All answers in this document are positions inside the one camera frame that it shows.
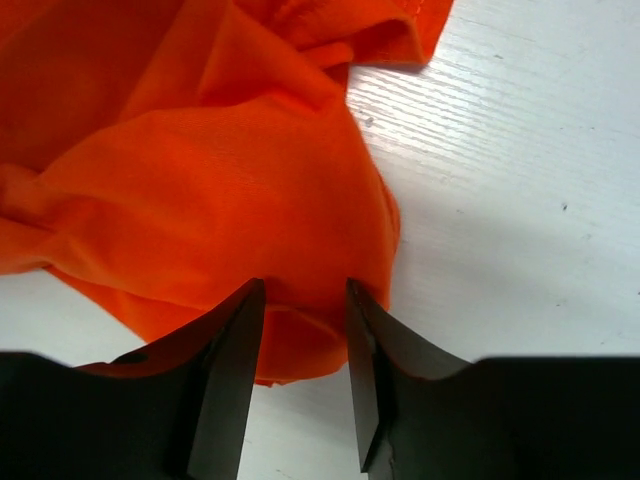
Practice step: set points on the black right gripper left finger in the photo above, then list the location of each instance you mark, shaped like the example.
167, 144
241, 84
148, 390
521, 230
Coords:
176, 408

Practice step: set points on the orange t-shirt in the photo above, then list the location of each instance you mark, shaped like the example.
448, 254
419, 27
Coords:
155, 155

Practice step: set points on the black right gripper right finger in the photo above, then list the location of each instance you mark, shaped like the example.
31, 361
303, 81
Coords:
423, 413

